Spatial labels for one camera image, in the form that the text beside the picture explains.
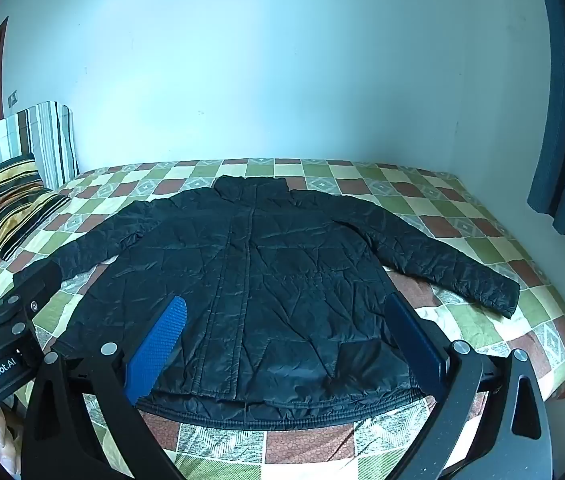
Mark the checkered bedspread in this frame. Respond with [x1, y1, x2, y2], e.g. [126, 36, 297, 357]
[0, 157, 565, 480]

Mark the black quilted jacket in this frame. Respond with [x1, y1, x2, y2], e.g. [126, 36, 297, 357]
[51, 174, 521, 431]

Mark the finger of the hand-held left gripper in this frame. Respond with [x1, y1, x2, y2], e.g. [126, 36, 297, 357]
[0, 259, 64, 343]

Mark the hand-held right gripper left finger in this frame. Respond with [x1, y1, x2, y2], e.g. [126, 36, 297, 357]
[21, 295, 188, 480]

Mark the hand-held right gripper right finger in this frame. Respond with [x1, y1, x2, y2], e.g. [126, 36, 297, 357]
[387, 292, 554, 480]

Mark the person's left hand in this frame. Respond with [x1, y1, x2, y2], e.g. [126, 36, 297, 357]
[0, 399, 21, 467]

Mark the striped headboard cushion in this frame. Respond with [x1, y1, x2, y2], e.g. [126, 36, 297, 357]
[0, 101, 80, 271]

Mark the yellow black striped pillow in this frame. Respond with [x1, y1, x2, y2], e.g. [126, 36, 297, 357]
[0, 152, 70, 262]

